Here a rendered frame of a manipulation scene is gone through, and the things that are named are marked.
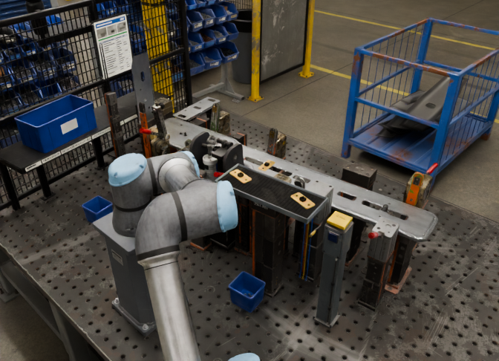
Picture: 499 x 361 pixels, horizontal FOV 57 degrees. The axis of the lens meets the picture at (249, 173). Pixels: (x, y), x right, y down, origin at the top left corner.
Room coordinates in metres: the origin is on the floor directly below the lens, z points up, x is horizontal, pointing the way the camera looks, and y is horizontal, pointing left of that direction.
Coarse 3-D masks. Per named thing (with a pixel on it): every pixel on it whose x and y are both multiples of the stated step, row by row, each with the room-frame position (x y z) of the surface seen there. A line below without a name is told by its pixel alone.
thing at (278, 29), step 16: (256, 0) 4.54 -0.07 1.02; (272, 0) 4.75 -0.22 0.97; (288, 0) 4.97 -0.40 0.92; (304, 0) 5.17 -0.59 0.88; (256, 16) 4.54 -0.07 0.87; (272, 16) 4.76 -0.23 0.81; (288, 16) 4.99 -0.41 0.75; (304, 16) 5.18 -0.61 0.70; (256, 32) 4.54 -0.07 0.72; (272, 32) 4.77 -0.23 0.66; (288, 32) 5.00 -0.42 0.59; (304, 32) 5.19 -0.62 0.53; (256, 48) 4.55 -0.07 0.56; (272, 48) 4.78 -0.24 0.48; (288, 48) 5.01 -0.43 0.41; (304, 48) 5.19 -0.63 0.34; (256, 64) 4.55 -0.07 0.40; (272, 64) 4.78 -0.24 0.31; (288, 64) 5.03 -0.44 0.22; (304, 64) 5.23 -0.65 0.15; (256, 80) 4.56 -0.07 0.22; (256, 96) 4.56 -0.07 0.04
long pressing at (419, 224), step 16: (176, 128) 2.02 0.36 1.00; (192, 128) 2.02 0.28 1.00; (176, 144) 1.86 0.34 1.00; (272, 160) 1.72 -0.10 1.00; (272, 176) 1.60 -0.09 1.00; (288, 176) 1.60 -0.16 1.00; (304, 176) 1.60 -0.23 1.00; (320, 176) 1.60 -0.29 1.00; (336, 192) 1.48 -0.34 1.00; (352, 192) 1.48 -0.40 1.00; (368, 192) 1.48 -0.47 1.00; (336, 208) 1.38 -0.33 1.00; (352, 208) 1.38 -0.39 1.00; (368, 208) 1.38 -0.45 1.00; (400, 208) 1.38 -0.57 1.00; (416, 208) 1.38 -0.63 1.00; (400, 224) 1.29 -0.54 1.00; (416, 224) 1.29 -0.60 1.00; (432, 224) 1.29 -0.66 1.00; (416, 240) 1.21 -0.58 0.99
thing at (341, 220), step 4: (336, 212) 1.15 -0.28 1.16; (340, 212) 1.15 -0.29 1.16; (332, 216) 1.13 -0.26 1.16; (336, 216) 1.13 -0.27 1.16; (340, 216) 1.13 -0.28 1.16; (344, 216) 1.13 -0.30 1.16; (348, 216) 1.13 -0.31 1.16; (328, 220) 1.12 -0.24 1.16; (332, 220) 1.12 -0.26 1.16; (336, 220) 1.12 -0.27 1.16; (340, 220) 1.12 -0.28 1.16; (344, 220) 1.12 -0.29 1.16; (348, 220) 1.12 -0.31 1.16; (332, 224) 1.10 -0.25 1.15; (336, 224) 1.10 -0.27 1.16; (340, 224) 1.09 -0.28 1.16; (344, 224) 1.09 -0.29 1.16; (340, 228) 1.09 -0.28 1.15; (344, 228) 1.08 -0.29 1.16
